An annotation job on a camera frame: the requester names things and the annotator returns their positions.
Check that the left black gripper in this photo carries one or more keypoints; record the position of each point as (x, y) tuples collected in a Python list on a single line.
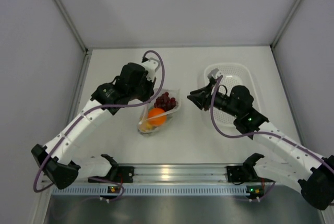
[(150, 84)]

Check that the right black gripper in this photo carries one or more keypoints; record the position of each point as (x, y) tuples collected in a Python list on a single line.
[(202, 100)]

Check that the fake red grapes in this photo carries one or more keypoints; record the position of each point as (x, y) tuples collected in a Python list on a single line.
[(165, 102)]

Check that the polka dot zip bag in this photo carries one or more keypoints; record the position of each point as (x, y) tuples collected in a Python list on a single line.
[(169, 114)]

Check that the fake orange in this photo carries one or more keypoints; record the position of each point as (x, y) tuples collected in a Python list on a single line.
[(156, 117)]

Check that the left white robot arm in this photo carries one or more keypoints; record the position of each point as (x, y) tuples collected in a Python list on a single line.
[(56, 158)]

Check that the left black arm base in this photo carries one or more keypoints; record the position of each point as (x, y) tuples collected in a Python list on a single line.
[(120, 174)]

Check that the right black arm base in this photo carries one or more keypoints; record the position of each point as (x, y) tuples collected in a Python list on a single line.
[(241, 174)]

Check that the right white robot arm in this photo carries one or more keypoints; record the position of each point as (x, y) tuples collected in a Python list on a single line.
[(302, 170)]

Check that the fake yellow lemon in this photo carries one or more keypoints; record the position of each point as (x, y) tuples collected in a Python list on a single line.
[(146, 127)]

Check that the white perforated plastic basket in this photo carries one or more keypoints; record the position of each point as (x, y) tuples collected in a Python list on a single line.
[(233, 74)]

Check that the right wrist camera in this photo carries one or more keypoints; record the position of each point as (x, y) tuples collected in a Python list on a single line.
[(215, 74)]

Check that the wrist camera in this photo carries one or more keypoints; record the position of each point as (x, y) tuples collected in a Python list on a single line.
[(215, 74), (151, 66)]

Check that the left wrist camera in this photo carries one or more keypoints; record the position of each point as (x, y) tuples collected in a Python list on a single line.
[(151, 66)]

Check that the left aluminium side rail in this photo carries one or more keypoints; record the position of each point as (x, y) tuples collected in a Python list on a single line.
[(75, 99)]

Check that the aluminium front rail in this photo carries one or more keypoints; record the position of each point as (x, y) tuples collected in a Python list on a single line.
[(169, 173)]

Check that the white slotted cable duct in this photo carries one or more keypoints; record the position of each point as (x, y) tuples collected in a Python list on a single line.
[(160, 190)]

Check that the left aluminium corner post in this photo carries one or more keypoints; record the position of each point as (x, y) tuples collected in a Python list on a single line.
[(68, 20)]

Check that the aluminium corner post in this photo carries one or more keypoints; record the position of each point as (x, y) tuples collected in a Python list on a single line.
[(286, 22), (68, 20)]

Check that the right aluminium corner post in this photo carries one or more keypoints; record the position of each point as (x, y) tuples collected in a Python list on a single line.
[(286, 22)]

